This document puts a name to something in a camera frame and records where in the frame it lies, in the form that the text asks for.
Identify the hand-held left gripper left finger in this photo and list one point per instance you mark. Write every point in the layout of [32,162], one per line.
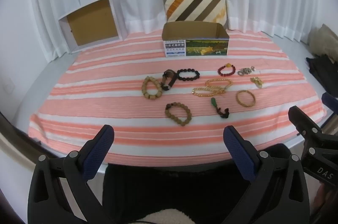
[99,150]

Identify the white open cardboard box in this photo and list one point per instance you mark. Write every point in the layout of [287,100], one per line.
[91,24]

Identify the dark cloth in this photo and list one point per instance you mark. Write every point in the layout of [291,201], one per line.
[322,69]

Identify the pink white striped blanket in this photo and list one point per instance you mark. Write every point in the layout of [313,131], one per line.
[111,97]

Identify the printed cardboard box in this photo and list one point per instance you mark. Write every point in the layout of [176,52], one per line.
[203,48]

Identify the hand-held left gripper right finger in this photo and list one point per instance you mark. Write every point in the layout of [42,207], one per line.
[239,154]

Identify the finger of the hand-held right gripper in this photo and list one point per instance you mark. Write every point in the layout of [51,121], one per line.
[330,101]
[299,118]

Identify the beige fluffy cloth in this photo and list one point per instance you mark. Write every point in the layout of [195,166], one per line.
[324,39]

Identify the white fleece clothing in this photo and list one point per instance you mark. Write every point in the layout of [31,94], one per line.
[163,217]

